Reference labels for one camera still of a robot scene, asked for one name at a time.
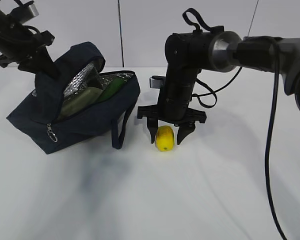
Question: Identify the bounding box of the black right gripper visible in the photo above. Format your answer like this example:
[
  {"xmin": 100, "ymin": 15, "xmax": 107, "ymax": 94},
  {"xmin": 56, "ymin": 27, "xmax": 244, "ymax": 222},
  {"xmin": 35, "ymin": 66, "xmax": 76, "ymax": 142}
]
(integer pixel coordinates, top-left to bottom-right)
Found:
[{"xmin": 137, "ymin": 104, "xmax": 206, "ymax": 145}]

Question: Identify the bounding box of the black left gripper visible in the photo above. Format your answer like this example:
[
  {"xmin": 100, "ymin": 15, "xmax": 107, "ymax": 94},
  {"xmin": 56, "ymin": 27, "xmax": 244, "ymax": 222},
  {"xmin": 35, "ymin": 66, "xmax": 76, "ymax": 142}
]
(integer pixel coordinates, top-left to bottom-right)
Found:
[{"xmin": 0, "ymin": 30, "xmax": 60, "ymax": 79}]

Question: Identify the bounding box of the yellow lemon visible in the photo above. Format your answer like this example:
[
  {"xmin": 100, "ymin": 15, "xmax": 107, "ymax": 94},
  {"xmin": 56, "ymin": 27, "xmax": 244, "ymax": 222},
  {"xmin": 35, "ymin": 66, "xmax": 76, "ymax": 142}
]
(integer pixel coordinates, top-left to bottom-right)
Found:
[{"xmin": 155, "ymin": 125, "xmax": 175, "ymax": 152}]

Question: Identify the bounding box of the green lid glass food container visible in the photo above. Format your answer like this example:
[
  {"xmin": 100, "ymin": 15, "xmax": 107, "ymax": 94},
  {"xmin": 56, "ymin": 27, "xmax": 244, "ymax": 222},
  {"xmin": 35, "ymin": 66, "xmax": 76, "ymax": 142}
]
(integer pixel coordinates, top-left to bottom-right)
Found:
[{"xmin": 57, "ymin": 87, "xmax": 103, "ymax": 120}]

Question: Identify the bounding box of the navy blue lunch bag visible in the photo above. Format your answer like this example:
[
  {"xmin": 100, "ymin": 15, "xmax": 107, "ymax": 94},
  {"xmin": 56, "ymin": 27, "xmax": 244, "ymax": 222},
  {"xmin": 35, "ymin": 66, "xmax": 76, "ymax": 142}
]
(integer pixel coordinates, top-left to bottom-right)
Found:
[{"xmin": 7, "ymin": 42, "xmax": 141, "ymax": 154}]

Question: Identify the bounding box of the green cucumber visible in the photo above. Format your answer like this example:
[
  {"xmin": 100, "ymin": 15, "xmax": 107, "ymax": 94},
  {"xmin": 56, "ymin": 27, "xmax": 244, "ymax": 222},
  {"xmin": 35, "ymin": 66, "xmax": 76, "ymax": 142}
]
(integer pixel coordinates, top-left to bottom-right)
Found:
[{"xmin": 96, "ymin": 77, "xmax": 127, "ymax": 103}]

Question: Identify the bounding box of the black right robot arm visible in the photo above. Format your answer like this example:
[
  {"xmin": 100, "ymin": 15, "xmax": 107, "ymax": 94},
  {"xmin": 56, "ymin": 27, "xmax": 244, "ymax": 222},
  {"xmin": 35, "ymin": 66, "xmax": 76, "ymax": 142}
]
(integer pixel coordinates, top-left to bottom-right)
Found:
[{"xmin": 137, "ymin": 31, "xmax": 300, "ymax": 143}]

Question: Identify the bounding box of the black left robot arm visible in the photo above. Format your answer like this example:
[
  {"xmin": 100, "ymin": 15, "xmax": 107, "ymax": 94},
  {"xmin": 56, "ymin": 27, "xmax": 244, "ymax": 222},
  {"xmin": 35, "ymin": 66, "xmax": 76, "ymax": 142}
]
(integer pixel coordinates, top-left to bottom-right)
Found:
[{"xmin": 0, "ymin": 0, "xmax": 60, "ymax": 80}]

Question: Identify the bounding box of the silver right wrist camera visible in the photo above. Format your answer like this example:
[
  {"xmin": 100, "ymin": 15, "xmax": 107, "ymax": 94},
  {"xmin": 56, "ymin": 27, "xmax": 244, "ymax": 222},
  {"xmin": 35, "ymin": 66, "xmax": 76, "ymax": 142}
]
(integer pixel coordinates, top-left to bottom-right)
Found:
[{"xmin": 149, "ymin": 75, "xmax": 166, "ymax": 89}]

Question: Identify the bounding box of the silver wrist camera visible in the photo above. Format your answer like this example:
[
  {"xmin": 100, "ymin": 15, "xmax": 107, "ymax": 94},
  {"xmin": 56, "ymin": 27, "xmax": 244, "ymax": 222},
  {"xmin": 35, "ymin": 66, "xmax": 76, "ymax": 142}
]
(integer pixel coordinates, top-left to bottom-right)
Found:
[
  {"xmin": 9, "ymin": 0, "xmax": 39, "ymax": 24},
  {"xmin": 149, "ymin": 75, "xmax": 166, "ymax": 89}
]

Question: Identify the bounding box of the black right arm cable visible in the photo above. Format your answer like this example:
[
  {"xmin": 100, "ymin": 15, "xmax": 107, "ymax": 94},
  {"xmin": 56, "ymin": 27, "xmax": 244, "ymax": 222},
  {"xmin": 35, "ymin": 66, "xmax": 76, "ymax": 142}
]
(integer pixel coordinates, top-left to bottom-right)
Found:
[{"xmin": 181, "ymin": 7, "xmax": 288, "ymax": 240}]

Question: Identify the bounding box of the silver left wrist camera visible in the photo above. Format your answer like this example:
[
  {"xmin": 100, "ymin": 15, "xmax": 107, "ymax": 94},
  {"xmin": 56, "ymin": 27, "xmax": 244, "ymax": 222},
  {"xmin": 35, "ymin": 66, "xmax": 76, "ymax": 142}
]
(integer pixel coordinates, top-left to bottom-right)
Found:
[{"xmin": 9, "ymin": 0, "xmax": 39, "ymax": 24}]

